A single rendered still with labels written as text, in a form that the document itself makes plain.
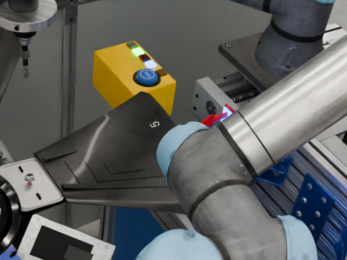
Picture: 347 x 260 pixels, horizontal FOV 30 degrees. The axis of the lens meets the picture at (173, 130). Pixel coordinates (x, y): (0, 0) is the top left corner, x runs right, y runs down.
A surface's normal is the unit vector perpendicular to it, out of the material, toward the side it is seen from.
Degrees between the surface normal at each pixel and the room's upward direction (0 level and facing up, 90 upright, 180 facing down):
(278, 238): 8
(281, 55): 72
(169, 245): 18
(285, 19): 90
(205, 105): 90
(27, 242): 50
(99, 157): 9
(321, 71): 34
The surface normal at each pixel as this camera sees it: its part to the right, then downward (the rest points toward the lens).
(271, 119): -0.19, -0.19
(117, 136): 0.24, -0.65
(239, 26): 0.55, 0.61
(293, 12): -0.46, 0.59
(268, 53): -0.71, 0.10
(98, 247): 0.51, -0.01
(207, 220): -0.77, -0.15
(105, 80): -0.82, 0.29
